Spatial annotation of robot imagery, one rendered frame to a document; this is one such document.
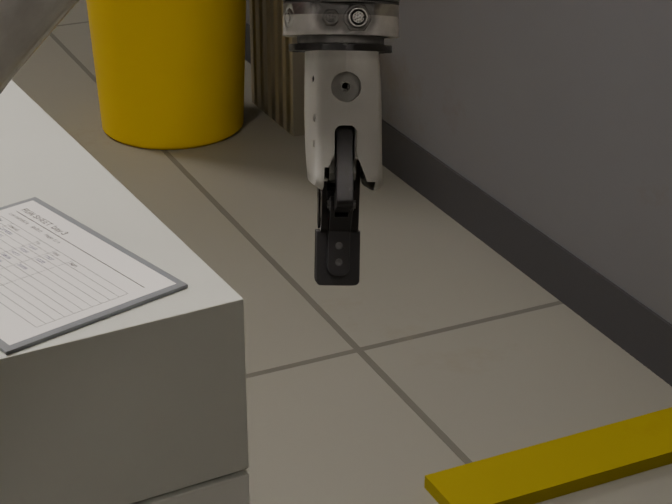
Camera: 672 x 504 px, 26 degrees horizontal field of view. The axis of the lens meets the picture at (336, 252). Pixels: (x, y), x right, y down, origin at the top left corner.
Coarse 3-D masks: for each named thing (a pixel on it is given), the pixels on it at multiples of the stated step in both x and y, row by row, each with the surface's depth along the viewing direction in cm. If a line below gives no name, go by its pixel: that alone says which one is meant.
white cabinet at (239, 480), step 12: (216, 480) 109; (228, 480) 109; (240, 480) 110; (168, 492) 108; (180, 492) 108; (192, 492) 108; (204, 492) 108; (216, 492) 109; (228, 492) 110; (240, 492) 110
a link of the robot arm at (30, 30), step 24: (0, 0) 54; (24, 0) 55; (48, 0) 56; (72, 0) 58; (0, 24) 55; (24, 24) 56; (48, 24) 57; (0, 48) 56; (24, 48) 57; (0, 72) 57
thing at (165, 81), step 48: (96, 0) 376; (144, 0) 368; (192, 0) 369; (240, 0) 382; (96, 48) 385; (144, 48) 374; (192, 48) 375; (240, 48) 389; (144, 96) 381; (192, 96) 382; (240, 96) 396; (144, 144) 387; (192, 144) 388
